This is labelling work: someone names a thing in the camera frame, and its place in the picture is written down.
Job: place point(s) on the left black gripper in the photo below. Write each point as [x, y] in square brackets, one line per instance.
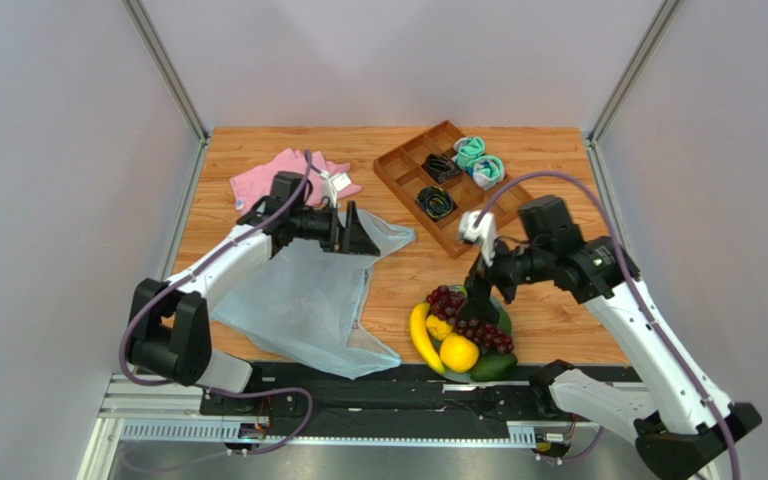
[353, 239]

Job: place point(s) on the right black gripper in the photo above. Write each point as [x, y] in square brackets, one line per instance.
[485, 272]

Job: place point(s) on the dark red fake grapes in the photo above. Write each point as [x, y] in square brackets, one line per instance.
[444, 303]

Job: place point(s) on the yellow fake fruit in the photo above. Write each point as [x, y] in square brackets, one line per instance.
[437, 328]

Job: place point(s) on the yellow fake lemon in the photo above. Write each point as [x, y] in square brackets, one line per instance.
[458, 353]

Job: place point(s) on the yellow fake banana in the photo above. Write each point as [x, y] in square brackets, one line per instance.
[421, 339]

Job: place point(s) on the dark green fake avocado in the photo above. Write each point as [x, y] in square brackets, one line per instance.
[493, 367]

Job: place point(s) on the light blue plastic bag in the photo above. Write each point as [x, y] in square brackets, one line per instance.
[303, 304]

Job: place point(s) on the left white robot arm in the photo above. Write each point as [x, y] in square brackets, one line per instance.
[168, 332]

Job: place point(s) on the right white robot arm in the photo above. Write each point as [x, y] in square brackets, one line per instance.
[682, 420]

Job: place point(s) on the grey-blue round plate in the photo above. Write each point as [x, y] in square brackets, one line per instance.
[460, 350]

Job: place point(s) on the black yellow rolled sock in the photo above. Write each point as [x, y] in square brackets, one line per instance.
[435, 202]

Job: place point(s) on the wooden compartment tray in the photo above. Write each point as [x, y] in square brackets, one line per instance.
[400, 170]

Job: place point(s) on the pink cloth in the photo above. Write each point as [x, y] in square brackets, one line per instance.
[248, 187]

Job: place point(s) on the teal white rolled sock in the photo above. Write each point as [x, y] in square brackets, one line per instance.
[486, 171]

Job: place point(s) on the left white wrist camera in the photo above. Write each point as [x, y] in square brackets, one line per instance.
[331, 186]

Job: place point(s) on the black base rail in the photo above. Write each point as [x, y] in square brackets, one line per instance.
[409, 402]

